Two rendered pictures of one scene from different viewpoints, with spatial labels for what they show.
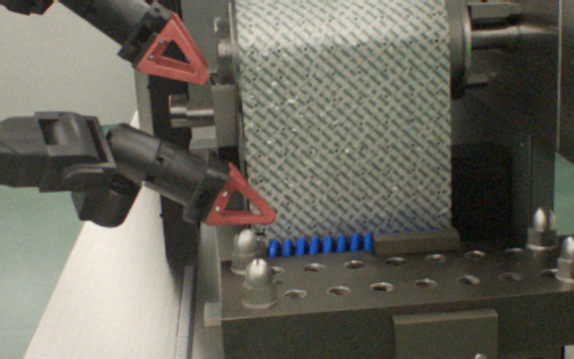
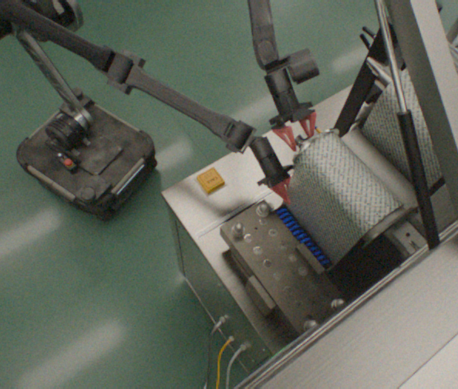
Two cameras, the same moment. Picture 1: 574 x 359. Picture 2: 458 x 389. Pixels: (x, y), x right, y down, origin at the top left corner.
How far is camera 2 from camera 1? 93 cm
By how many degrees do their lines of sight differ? 59
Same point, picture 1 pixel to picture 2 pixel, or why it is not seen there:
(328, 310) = (241, 255)
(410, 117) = (338, 233)
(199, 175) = (270, 176)
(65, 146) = (228, 138)
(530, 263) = (315, 307)
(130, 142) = (256, 148)
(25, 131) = (221, 124)
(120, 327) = not seen: hidden behind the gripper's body
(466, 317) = (264, 299)
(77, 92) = not seen: outside the picture
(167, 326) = not seen: hidden behind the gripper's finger
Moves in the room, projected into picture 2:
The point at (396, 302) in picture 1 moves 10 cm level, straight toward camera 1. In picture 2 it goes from (257, 274) to (223, 289)
